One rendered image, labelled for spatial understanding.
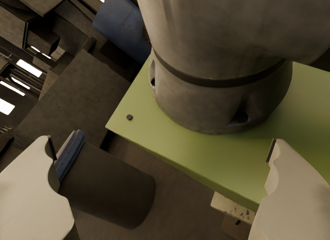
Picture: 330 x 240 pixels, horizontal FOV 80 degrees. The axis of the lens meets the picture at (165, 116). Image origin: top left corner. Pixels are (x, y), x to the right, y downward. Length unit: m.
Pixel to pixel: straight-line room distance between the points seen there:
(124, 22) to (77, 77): 1.02
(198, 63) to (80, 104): 1.87
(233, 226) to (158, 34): 0.51
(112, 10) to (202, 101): 2.59
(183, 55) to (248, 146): 0.15
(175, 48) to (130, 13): 2.64
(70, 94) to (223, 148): 1.85
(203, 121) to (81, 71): 1.98
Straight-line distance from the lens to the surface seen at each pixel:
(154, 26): 0.17
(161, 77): 0.23
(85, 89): 2.08
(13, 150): 2.53
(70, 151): 0.80
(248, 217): 0.45
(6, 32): 3.60
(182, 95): 0.22
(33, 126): 1.90
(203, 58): 0.16
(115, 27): 2.77
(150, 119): 0.28
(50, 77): 3.70
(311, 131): 0.30
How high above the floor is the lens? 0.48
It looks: 22 degrees down
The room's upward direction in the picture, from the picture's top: 55 degrees counter-clockwise
